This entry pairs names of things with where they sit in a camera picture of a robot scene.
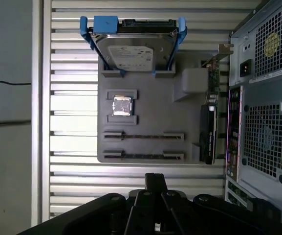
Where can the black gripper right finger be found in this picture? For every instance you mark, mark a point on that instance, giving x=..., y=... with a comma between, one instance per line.
x=180, y=220

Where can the black graphics card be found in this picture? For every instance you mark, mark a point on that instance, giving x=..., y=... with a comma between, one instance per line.
x=208, y=137

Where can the blue disk carrier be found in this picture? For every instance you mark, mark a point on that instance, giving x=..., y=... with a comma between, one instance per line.
x=105, y=24

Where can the grey parts rack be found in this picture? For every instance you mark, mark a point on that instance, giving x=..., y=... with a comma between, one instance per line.
x=155, y=107

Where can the silver CPU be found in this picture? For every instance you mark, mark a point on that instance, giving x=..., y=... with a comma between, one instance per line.
x=123, y=105

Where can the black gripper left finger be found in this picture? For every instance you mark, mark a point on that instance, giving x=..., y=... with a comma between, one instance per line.
x=133, y=215

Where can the dark RAM stick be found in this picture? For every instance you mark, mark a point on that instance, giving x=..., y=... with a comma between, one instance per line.
x=145, y=135
x=145, y=155

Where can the silver hard disk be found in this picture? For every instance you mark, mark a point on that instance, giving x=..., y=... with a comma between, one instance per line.
x=136, y=44

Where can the grey power supply unit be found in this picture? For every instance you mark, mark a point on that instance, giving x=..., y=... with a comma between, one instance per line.
x=253, y=44

